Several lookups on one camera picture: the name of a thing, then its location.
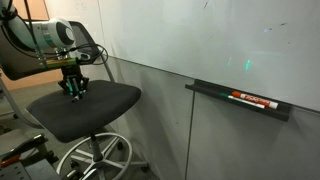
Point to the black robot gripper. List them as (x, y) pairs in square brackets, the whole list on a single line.
[(69, 73)]

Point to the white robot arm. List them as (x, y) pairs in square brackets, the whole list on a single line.
[(52, 41)]

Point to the black mesh office chair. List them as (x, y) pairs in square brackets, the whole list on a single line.
[(102, 103)]

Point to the red whiteboard marker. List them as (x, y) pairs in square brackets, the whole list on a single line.
[(255, 99)]

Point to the large white whiteboard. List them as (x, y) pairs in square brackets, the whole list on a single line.
[(266, 47)]

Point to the black marker tray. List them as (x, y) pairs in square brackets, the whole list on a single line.
[(210, 89)]

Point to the black metal equipment stand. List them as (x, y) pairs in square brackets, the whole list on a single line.
[(26, 158)]

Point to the gold wrist camera mount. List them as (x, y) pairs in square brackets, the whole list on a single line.
[(53, 64)]

